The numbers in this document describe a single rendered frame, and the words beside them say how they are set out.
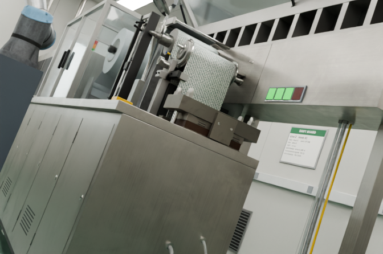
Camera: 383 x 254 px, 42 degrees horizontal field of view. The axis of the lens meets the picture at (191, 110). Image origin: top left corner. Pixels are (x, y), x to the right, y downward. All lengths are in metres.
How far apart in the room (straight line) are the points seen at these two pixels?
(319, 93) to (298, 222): 3.57
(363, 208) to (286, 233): 3.72
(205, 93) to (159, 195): 0.57
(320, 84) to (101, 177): 0.88
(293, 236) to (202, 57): 3.43
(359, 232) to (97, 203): 0.91
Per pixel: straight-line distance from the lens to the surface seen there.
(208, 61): 2.28
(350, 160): 5.15
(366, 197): 1.82
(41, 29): 2.02
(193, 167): 1.98
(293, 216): 5.49
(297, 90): 2.02
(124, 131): 1.86
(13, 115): 1.93
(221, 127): 2.06
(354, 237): 1.81
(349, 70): 1.86
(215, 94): 2.29
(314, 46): 2.09
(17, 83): 1.94
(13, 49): 1.98
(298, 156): 5.71
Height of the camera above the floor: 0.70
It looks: 8 degrees up
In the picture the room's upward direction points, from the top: 21 degrees clockwise
